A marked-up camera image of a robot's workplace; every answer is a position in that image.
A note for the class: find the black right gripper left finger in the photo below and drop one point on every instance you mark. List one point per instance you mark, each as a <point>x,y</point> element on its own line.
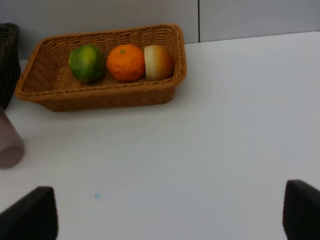
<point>33,217</point>

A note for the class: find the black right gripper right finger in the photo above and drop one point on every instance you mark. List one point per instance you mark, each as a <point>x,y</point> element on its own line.
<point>301,211</point>

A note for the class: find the translucent purple plastic cup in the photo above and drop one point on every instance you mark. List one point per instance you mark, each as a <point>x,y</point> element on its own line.
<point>12,148</point>

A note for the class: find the green lime fruit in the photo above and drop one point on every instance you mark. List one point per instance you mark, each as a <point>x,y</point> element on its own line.
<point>87,63</point>

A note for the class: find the orange tangerine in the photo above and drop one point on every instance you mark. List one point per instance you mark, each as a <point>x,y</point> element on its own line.
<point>126,63</point>

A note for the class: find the red orange half fruit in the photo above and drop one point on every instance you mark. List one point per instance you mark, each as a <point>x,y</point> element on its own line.
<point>159,63</point>

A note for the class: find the dark brown wicker basket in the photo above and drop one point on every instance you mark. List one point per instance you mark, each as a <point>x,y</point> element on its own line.
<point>10,69</point>

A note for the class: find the light orange wicker basket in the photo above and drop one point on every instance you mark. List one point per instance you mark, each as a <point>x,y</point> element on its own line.
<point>47,79</point>

